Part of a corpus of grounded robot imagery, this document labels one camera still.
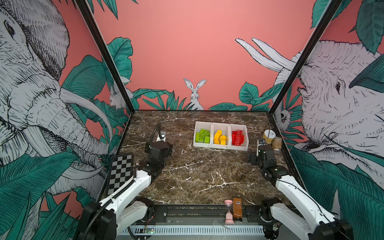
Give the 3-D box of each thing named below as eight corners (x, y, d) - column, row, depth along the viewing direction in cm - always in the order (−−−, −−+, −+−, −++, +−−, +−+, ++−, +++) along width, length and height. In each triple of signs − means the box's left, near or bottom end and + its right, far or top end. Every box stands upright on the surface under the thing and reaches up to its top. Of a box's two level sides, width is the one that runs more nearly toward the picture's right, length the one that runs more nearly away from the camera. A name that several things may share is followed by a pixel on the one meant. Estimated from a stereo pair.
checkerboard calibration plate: (110, 194, 82) (106, 191, 79) (113, 159, 95) (111, 156, 92) (132, 188, 84) (130, 185, 81) (133, 155, 97) (131, 152, 94)
